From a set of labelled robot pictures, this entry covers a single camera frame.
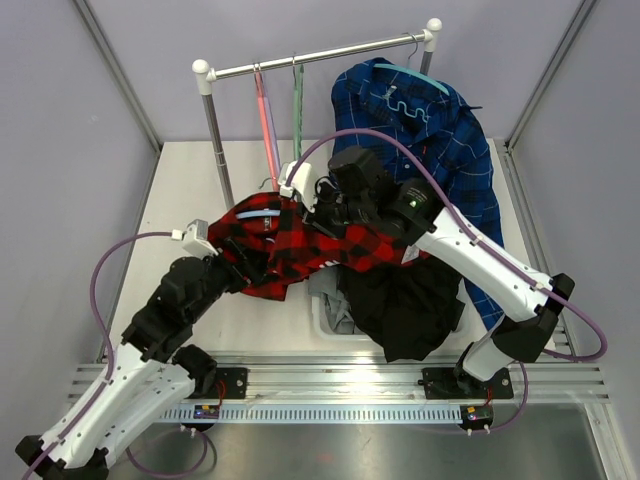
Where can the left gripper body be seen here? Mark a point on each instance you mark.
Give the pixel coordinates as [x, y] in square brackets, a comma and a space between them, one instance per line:
[241, 275]

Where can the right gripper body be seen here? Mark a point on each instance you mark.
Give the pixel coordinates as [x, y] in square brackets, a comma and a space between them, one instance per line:
[334, 212]

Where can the red black plaid shirt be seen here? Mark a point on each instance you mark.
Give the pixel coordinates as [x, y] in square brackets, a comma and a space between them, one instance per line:
[301, 250]

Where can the light blue hanger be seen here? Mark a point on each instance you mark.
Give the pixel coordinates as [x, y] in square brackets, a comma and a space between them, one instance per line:
[260, 214]

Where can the lilac hanger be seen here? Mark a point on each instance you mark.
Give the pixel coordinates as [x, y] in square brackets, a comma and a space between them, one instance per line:
[267, 122]

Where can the black plain shirt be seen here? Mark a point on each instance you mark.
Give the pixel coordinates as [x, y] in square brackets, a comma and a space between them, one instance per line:
[409, 311]

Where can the mint green hanger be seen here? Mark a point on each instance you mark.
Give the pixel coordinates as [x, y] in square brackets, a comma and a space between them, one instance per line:
[298, 108]

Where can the pink hanger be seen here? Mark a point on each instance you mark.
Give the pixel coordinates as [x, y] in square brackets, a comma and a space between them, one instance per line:
[273, 175]

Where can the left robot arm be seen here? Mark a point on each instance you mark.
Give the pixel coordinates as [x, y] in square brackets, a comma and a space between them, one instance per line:
[152, 369]

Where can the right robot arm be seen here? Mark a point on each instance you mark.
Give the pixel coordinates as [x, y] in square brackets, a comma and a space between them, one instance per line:
[411, 211]

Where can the blue plaid shirt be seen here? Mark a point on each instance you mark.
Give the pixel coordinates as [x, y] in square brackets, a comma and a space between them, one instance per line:
[457, 155]

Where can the clothes rack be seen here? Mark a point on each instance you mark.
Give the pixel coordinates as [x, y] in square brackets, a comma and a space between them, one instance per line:
[206, 76]

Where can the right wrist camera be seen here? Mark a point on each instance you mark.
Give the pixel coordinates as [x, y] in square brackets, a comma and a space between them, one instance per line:
[300, 185]

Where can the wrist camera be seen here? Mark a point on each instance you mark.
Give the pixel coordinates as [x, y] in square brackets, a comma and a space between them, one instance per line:
[194, 239]
[300, 185]

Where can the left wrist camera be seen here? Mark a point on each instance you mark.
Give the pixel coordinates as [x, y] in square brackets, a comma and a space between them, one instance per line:
[194, 239]

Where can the aluminium rail base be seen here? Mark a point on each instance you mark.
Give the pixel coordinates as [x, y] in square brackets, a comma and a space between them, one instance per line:
[363, 389]

